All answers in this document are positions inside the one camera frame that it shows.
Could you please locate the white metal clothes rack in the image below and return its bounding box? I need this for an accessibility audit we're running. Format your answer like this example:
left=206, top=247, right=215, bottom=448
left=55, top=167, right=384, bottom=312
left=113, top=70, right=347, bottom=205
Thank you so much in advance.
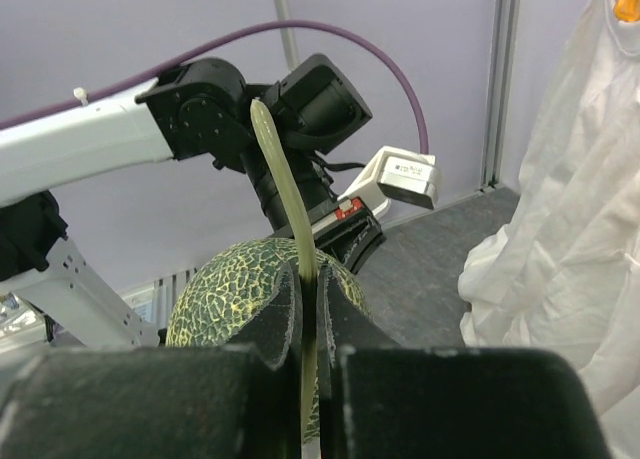
left=269, top=0, right=301, bottom=70

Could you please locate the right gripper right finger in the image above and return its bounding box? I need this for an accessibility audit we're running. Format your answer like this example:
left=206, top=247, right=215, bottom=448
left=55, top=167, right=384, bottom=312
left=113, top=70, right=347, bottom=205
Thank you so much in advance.
left=317, top=266, right=610, bottom=458

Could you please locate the white t-shirt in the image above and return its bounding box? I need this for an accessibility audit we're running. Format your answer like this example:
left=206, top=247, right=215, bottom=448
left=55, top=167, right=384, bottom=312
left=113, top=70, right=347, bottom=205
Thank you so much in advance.
left=458, top=0, right=639, bottom=458

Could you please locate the orange clothes hanger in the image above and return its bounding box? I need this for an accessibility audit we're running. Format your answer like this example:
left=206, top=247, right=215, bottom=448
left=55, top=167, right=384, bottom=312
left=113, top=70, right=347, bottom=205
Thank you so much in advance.
left=614, top=0, right=639, bottom=23

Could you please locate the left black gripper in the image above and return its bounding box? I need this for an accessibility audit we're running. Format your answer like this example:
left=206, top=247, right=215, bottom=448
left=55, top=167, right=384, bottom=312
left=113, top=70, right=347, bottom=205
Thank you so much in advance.
left=252, top=163, right=388, bottom=274

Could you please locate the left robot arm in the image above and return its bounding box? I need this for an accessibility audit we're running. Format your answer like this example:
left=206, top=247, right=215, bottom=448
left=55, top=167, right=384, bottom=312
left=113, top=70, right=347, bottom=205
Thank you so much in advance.
left=1, top=54, right=389, bottom=347

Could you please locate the green melon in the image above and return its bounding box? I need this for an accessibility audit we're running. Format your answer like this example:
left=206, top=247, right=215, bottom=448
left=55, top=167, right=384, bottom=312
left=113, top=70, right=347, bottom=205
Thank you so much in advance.
left=164, top=98, right=374, bottom=459

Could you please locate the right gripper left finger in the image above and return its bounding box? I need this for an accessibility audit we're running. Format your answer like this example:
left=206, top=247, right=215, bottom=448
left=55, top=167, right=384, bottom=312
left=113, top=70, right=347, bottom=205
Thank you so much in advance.
left=1, top=266, right=302, bottom=458

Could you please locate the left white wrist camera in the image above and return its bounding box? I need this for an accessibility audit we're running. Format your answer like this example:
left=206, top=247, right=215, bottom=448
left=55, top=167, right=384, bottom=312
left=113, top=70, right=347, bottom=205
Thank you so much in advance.
left=339, top=146, right=441, bottom=219

